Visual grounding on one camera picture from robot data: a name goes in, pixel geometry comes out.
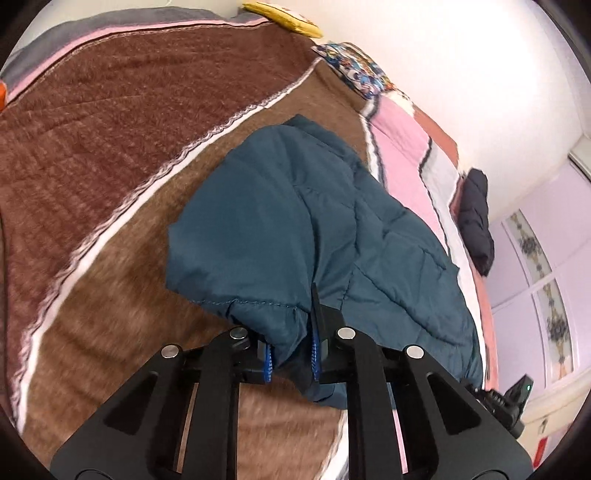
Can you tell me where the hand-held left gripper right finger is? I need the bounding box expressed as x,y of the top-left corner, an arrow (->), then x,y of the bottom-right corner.
310,282 -> 529,480

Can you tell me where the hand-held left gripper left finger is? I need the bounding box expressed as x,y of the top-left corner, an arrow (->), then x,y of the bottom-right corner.
50,328 -> 274,480

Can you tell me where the teal quilted puffer jacket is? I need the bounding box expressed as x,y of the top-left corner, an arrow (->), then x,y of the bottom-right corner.
165,114 -> 485,410

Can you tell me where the wardrobe with floral panels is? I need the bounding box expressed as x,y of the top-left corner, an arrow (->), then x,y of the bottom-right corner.
485,141 -> 591,418

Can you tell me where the black puffer jacket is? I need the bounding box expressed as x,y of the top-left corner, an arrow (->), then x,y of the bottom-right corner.
456,168 -> 495,278

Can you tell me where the brown pink striped blanket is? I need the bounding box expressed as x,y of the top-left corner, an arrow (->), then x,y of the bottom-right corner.
0,7 -> 503,477

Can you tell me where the colourful printed pillow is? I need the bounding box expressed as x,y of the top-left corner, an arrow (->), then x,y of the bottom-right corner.
313,43 -> 394,101

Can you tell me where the yellow pillow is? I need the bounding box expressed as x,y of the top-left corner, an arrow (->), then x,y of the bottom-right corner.
242,2 -> 322,38

